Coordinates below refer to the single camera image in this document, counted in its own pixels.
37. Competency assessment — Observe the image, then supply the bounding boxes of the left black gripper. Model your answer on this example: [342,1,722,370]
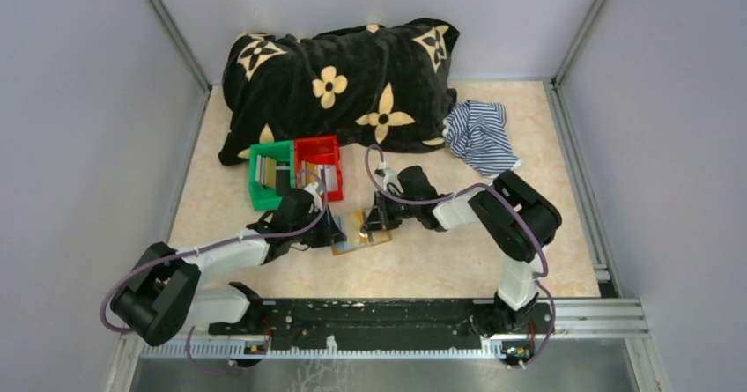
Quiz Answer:
[291,204,345,248]

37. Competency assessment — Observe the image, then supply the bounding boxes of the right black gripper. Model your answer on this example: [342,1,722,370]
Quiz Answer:
[361,189,421,232]

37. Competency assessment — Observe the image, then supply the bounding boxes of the green plastic bin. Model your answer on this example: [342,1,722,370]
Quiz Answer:
[248,140,296,211]

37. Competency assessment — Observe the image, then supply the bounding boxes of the yellow leather card holder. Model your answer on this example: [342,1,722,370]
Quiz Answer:
[331,208,392,256]

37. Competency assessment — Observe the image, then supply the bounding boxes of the red plastic bin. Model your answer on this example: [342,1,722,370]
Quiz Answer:
[293,135,344,202]

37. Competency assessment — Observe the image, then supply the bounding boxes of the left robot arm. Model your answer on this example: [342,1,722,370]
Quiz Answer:
[100,181,333,346]

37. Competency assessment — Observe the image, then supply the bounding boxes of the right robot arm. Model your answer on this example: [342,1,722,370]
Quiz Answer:
[360,164,562,333]

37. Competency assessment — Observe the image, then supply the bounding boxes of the cards in red bin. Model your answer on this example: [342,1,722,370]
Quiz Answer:
[300,161,339,192]

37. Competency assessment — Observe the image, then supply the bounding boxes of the cards in green bin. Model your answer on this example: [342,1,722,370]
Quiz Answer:
[254,156,291,194]

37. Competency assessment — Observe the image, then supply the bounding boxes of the blue striped cloth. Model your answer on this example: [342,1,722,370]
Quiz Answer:
[442,100,522,177]

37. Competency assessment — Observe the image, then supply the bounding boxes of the black floral blanket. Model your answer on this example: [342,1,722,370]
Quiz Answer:
[218,18,460,166]

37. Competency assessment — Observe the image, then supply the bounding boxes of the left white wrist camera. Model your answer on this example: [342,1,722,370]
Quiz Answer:
[303,181,325,211]

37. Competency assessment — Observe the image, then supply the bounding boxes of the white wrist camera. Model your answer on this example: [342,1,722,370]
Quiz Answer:
[373,166,400,189]
[303,181,325,211]

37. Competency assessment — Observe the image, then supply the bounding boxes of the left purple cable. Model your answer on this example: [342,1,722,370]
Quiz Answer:
[99,169,331,375]

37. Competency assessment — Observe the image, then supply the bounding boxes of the purple cable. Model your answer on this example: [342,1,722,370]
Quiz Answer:
[364,144,557,371]
[99,169,331,375]

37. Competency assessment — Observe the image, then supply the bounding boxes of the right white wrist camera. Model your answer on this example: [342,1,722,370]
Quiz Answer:
[373,166,400,189]

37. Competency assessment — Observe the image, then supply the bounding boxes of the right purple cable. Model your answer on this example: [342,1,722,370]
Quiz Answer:
[364,144,557,371]

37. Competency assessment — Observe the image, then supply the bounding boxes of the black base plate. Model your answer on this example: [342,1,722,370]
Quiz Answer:
[208,299,551,351]

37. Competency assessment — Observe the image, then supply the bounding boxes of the aluminium front rail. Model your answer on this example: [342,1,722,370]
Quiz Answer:
[132,299,648,363]

